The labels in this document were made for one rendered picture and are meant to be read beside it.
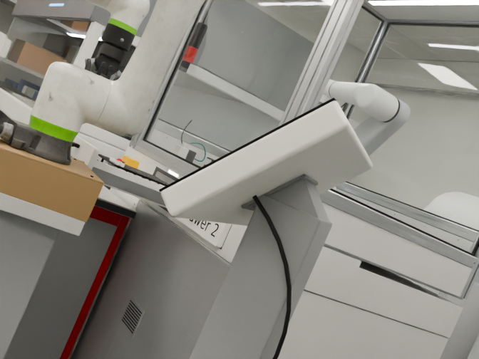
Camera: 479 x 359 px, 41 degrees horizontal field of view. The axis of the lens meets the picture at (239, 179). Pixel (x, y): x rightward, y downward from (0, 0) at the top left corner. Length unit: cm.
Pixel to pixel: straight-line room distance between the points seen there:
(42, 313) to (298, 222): 135
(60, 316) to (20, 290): 61
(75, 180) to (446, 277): 126
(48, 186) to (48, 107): 21
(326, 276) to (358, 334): 26
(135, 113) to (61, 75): 21
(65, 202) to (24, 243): 15
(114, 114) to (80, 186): 21
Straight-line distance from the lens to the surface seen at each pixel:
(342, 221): 188
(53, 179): 164
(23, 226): 170
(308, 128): 97
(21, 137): 170
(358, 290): 201
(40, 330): 235
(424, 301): 223
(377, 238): 199
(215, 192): 99
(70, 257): 227
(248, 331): 117
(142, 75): 171
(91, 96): 170
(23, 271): 174
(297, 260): 114
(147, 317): 204
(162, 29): 168
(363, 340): 211
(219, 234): 178
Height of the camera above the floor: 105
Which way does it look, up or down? 1 degrees down
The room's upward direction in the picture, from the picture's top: 24 degrees clockwise
